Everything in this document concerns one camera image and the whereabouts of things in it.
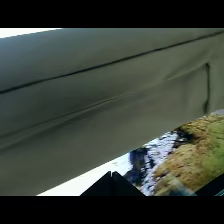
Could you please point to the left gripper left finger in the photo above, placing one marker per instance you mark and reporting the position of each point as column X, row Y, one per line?
column 100, row 186

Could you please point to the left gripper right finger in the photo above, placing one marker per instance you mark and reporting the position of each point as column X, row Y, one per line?
column 125, row 187

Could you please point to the grey-green garment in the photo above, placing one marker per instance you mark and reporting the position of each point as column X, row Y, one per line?
column 100, row 100

